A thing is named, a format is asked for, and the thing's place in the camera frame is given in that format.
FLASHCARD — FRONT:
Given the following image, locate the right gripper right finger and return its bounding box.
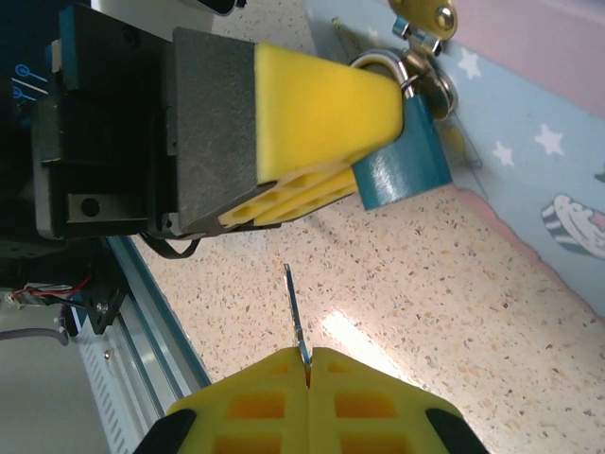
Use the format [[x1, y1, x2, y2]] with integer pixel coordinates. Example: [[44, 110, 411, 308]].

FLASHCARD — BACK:
[[306, 347, 489, 454]]

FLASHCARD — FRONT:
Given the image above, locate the wide aluminium base rail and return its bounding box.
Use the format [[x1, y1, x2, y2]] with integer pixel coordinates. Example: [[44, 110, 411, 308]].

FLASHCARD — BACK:
[[101, 234, 214, 454]]

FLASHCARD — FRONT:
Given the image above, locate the slotted white cable duct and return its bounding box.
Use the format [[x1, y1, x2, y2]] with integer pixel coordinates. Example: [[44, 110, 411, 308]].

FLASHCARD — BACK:
[[78, 330, 163, 454]]

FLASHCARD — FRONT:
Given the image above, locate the left arm base cable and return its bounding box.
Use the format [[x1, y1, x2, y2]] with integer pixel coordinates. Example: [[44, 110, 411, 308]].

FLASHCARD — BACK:
[[0, 324, 71, 350]]

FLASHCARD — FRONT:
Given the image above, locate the thin black cable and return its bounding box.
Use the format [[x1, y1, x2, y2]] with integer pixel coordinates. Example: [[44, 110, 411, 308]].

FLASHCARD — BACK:
[[140, 234, 202, 262]]

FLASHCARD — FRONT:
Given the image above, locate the small metal key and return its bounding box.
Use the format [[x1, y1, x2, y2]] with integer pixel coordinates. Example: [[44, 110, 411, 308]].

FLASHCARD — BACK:
[[282, 263, 315, 392]]

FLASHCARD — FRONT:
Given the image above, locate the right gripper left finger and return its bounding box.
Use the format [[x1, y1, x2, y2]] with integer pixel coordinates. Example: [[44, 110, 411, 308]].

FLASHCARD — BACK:
[[135, 347, 310, 454]]

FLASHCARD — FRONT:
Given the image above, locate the teal padlock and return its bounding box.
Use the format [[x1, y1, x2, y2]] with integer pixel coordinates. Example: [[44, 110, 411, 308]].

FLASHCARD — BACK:
[[348, 49, 454, 213]]

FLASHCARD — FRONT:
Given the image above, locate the pastel cartoon tin box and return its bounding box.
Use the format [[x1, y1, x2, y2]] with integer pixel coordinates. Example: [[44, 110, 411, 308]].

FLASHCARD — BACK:
[[302, 0, 605, 328]]

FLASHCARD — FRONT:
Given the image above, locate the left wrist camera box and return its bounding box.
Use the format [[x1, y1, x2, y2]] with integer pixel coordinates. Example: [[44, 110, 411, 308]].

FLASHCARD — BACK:
[[186, 0, 248, 14]]

